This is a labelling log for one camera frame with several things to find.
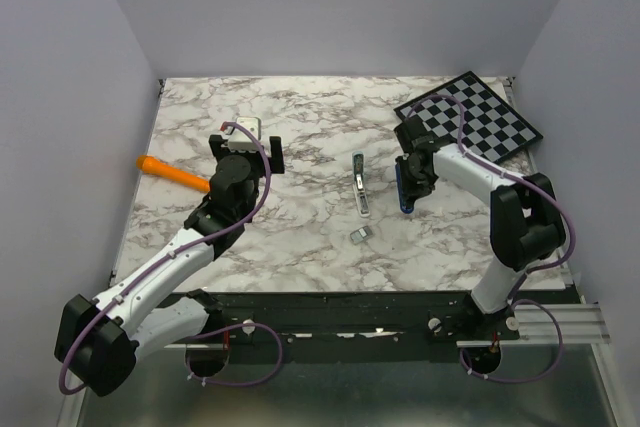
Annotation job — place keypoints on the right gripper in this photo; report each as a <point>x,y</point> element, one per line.
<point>419,191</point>

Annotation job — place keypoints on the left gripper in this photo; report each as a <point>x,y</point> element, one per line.
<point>221,152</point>

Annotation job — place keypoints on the silver staple strips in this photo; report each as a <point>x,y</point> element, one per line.
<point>361,234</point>

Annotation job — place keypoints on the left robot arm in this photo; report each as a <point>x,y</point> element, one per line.
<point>101,339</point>

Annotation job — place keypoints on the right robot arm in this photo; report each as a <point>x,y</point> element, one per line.
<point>525,222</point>

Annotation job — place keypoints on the black grey checkerboard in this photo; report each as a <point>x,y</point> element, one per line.
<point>492,128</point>

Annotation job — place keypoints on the orange marker pen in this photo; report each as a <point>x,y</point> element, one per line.
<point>152,166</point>

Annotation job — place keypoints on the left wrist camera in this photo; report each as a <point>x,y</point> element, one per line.
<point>244,140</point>

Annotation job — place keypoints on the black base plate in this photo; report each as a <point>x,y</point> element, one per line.
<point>261,319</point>

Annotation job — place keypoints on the aluminium rail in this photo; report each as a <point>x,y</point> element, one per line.
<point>570,324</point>

